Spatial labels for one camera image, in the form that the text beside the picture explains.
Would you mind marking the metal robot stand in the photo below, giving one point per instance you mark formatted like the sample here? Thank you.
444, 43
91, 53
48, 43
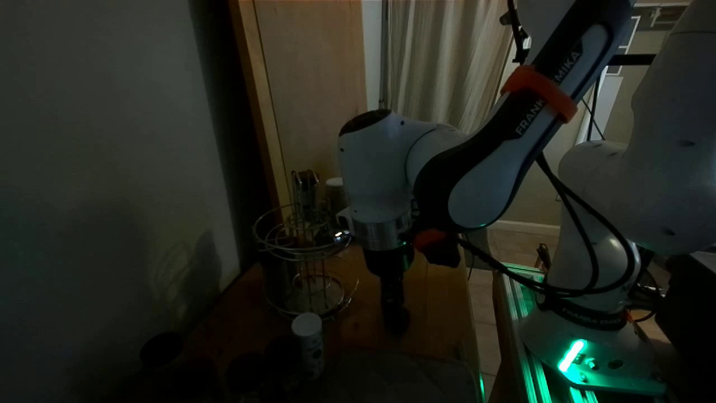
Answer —
521, 350

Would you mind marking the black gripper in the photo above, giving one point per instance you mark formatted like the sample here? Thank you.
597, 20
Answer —
387, 265

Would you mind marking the beige curtain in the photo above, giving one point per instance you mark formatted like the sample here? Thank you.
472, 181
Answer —
438, 60

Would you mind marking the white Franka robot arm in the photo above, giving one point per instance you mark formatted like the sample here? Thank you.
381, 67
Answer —
655, 188

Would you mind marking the large wooden board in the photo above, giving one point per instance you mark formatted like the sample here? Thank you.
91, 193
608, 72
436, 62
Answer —
314, 91

